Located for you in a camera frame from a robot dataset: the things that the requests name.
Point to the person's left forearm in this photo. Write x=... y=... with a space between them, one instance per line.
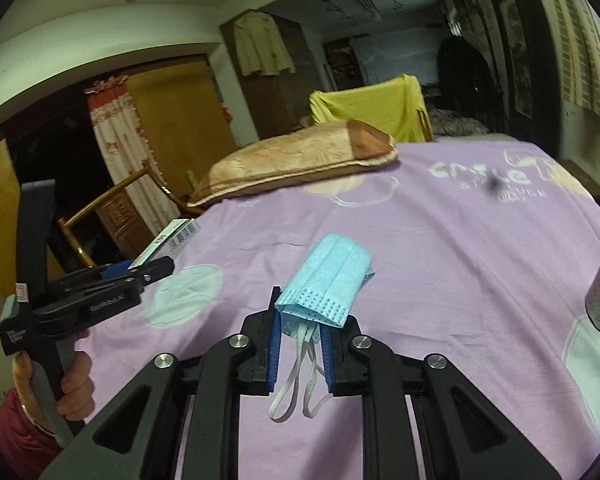
x=15 y=435

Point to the striped beige curtain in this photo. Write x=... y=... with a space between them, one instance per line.
x=580 y=60

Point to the floral white red curtain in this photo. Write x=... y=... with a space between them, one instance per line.
x=120 y=150

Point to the carved wooden chair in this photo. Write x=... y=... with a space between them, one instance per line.
x=105 y=192

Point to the beige hanging jacket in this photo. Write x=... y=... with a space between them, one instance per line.
x=262 y=45

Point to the dark wooden wardrobe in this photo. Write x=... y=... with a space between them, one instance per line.
x=280 y=105

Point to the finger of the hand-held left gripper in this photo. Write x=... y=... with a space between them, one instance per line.
x=152 y=270
x=115 y=270

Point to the small white green box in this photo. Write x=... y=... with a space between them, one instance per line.
x=175 y=237

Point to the person's left hand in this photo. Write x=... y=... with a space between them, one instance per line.
x=80 y=385

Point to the black hanging coat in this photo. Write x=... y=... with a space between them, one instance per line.
x=465 y=85

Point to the yellow cloth covered chair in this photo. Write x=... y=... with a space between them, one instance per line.
x=370 y=105

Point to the fluorescent ceiling light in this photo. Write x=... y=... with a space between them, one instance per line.
x=367 y=5

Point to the light wooden wardrobe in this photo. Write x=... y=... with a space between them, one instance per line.
x=180 y=110

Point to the blue face mask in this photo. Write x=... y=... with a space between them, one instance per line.
x=330 y=280

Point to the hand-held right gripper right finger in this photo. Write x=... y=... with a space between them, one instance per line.
x=327 y=360

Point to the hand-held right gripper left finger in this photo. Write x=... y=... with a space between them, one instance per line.
x=275 y=355

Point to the dark framed picture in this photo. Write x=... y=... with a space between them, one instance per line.
x=515 y=60

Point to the brown beige pillow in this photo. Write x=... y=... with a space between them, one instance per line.
x=290 y=160

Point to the white hanging sheet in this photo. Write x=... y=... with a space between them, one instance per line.
x=395 y=60

